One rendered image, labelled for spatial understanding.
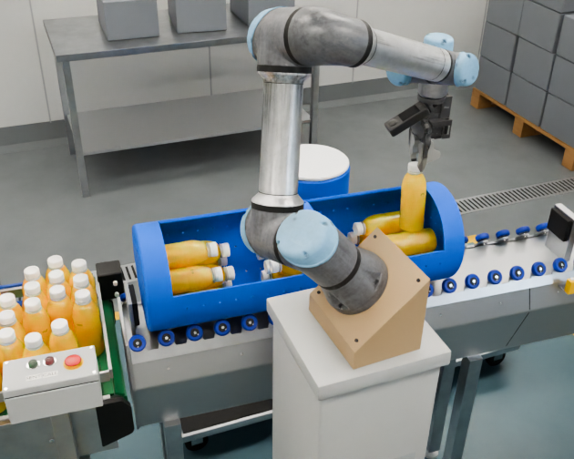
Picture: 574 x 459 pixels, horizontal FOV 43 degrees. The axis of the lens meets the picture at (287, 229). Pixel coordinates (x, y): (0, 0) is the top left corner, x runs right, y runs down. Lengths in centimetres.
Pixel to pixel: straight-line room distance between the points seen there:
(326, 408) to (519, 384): 184
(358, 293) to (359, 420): 30
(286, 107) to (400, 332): 53
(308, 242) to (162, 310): 53
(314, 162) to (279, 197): 107
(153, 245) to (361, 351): 60
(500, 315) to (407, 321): 77
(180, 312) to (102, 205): 269
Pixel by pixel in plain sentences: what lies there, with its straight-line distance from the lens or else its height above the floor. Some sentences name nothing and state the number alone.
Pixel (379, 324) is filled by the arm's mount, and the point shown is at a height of 125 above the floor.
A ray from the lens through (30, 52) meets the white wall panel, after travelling 515.
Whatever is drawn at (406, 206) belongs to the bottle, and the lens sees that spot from 203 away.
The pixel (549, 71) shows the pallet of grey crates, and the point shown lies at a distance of 527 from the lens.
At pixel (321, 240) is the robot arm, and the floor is 144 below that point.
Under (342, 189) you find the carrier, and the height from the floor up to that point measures 97.
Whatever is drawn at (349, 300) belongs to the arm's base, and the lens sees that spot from 155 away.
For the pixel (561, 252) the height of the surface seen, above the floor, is 95.
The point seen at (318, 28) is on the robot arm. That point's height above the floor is 181.
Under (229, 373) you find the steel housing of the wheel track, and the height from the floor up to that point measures 83.
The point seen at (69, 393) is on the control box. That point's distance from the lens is 171.
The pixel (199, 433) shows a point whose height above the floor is 14.
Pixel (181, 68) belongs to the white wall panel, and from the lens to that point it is 534.
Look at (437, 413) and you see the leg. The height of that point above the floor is 25.
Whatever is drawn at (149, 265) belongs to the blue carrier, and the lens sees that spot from 181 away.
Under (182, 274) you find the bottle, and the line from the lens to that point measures 188.
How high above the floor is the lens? 222
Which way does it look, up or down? 32 degrees down
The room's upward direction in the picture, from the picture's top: 1 degrees clockwise
